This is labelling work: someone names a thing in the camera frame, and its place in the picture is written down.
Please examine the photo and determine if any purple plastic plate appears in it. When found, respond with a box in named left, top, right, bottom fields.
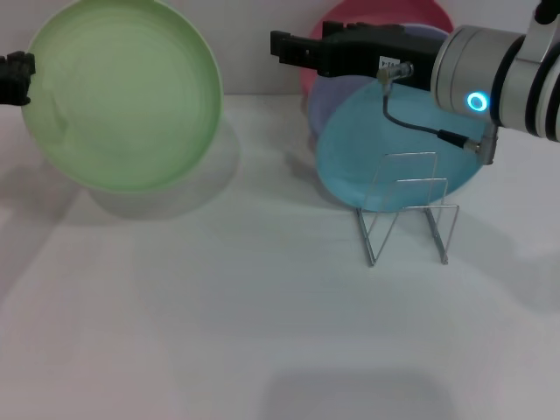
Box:
left=305, top=24, right=452, bottom=132

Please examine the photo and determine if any silver wire plate rack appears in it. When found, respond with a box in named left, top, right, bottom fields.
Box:
left=356, top=150, right=460, bottom=268

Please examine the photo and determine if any blue plastic plate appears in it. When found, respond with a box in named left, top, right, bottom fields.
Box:
left=314, top=80, right=498, bottom=214

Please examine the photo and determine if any red plastic plate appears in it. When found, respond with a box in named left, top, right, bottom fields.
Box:
left=300, top=0, right=454, bottom=95

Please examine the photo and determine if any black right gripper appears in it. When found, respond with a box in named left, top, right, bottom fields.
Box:
left=269, top=20, right=452, bottom=91

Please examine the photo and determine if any grey right gripper cable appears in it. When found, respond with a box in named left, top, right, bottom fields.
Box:
left=376, top=60, right=500, bottom=165

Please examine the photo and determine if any green plastic plate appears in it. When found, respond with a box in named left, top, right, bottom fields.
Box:
left=20, top=0, right=224, bottom=193

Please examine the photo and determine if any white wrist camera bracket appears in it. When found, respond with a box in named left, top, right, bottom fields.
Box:
left=522, top=0, right=560, bottom=65

